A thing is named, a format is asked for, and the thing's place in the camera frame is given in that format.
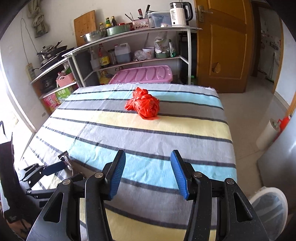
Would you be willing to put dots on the soy sauce bottle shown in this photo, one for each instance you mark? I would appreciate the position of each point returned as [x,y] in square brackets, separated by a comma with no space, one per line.
[103,57]

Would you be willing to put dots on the green cardboard box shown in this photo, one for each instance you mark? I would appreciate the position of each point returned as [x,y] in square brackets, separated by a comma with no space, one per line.
[64,94]

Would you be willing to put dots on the white metal shelf rack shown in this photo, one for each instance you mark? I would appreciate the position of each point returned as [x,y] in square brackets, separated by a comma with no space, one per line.
[84,65]

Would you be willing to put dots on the hanging cloth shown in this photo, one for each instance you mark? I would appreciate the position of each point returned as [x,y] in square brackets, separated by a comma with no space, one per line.
[35,13]

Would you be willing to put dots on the wooden cutting board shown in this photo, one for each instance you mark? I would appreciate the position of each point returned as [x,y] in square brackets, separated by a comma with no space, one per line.
[83,25]

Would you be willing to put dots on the white trash bin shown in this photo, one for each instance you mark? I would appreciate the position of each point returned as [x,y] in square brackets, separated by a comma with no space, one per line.
[270,204]

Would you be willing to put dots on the clear storage box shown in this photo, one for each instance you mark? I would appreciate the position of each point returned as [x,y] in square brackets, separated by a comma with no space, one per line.
[159,18]

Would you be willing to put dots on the steel mixing bowl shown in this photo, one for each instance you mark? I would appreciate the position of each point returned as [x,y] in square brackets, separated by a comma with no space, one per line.
[95,35]

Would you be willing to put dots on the pink storage basket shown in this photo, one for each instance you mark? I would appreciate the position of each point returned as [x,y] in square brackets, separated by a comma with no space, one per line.
[65,80]

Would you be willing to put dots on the white oil jug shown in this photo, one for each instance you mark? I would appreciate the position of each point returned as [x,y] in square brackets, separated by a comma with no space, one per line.
[123,53]

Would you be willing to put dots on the white electric kettle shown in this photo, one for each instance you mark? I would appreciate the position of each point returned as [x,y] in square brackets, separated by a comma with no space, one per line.
[181,13]

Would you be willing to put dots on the red plastic bag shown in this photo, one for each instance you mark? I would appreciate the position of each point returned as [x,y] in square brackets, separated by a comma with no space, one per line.
[146,105]

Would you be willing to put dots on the silver refrigerator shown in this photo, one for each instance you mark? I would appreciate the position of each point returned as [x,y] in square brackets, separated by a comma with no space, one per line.
[277,164]

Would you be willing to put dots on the paper towel roll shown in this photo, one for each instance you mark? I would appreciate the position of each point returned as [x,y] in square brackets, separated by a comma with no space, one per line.
[268,135]

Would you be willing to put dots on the black pans stack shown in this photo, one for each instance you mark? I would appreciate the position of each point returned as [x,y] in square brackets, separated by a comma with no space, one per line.
[49,52]

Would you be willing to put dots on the green pot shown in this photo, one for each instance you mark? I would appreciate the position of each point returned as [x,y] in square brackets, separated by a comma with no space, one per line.
[117,30]

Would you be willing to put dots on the brown clear wrapper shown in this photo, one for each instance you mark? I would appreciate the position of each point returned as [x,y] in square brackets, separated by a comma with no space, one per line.
[64,157]

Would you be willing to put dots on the pink utensil basket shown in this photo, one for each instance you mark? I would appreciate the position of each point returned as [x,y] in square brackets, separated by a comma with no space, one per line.
[141,24]

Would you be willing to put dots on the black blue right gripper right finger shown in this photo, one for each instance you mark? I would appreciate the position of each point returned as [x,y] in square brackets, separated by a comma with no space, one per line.
[197,187]

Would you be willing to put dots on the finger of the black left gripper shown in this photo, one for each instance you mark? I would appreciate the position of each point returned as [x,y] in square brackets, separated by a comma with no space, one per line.
[49,192]

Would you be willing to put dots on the pink plastic bin lid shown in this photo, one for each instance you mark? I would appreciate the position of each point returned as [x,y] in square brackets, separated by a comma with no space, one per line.
[149,74]

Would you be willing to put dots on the striped tablecloth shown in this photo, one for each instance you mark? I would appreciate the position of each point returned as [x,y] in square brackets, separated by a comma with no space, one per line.
[92,124]

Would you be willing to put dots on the white power strip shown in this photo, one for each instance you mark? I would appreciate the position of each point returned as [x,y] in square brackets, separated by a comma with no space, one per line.
[30,72]

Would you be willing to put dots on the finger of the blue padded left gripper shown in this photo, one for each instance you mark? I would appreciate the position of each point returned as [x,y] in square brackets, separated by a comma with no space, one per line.
[33,173]

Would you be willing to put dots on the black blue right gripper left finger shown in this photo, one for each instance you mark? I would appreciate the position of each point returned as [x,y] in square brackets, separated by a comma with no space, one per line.
[101,187]

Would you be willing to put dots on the wooden door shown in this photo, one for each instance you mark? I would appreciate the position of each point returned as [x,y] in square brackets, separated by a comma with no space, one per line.
[225,44]

